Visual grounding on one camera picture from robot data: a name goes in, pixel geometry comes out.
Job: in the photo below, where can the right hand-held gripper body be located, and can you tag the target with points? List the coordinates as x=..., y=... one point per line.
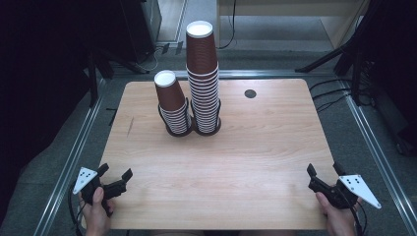
x=355, y=190

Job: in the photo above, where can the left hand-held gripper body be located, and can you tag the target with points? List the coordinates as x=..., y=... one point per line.
x=86, y=178

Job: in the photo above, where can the person's right hand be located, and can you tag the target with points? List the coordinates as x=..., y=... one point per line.
x=339, y=219

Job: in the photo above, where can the person's left hand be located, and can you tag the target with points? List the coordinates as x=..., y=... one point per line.
x=96, y=213

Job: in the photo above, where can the short stack of brown cups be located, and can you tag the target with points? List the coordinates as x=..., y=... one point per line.
x=169, y=95

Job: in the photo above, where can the black stand leg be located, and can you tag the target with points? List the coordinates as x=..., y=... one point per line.
x=93, y=78

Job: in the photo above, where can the black round table grommet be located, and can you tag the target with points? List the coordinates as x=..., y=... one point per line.
x=250, y=93

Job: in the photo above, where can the black tripod stand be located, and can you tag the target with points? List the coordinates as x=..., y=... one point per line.
x=327, y=57

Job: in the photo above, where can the tall stack of brown cups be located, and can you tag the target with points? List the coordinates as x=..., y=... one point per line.
x=201, y=52

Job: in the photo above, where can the black computer tower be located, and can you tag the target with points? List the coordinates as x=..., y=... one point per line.
x=141, y=29

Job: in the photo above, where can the beige cabinet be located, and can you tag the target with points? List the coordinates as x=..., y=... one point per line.
x=288, y=8

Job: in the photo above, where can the metal floor rail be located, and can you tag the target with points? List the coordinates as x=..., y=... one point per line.
x=262, y=73
x=377, y=157
x=70, y=164

